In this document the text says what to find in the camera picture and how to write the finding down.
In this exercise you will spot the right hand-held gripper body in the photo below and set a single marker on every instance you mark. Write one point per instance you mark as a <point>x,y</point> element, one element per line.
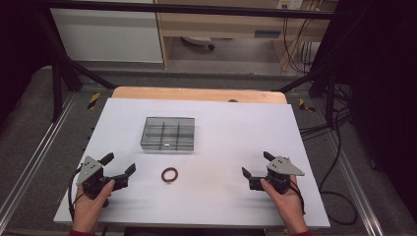
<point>283,167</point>

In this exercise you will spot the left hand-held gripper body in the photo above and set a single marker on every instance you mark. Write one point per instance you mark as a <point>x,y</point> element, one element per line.
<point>88,168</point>

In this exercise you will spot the clear plastic compartment box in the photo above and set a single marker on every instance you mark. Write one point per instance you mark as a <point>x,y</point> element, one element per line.
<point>167,134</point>

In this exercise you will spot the person's right hand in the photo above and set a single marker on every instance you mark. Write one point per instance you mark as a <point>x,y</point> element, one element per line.
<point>290,209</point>

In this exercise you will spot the person's left hand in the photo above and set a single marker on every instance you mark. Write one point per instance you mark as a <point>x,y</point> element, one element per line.
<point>87,213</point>

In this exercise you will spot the yellow black tape marker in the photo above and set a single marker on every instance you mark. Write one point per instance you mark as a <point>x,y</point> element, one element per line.
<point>305,105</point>
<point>93,101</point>

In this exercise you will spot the black metal stand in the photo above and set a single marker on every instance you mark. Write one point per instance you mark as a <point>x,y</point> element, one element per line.
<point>57,91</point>
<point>329,98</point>

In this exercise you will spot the wooden table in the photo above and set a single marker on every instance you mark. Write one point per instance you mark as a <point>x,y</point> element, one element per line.
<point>196,95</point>

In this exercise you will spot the white cabinet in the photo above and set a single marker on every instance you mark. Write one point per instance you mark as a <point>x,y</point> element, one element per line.
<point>105,36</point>

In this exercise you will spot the black curtain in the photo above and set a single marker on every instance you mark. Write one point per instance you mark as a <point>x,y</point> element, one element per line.
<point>19,49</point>
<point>383,82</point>

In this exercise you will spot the white chair base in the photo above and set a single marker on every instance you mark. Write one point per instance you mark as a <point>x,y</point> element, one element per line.
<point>196,41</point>

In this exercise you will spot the light wooden desk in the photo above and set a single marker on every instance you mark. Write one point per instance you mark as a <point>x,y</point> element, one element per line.
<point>213,28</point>

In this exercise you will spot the white power socket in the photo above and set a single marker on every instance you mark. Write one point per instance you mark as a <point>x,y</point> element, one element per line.
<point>290,4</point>

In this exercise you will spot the aluminium floor rail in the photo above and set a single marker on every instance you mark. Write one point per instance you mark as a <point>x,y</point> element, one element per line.
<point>355,183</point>
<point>39,147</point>

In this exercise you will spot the black horizontal frame bar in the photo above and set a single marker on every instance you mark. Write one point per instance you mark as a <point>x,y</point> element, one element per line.
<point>196,9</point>

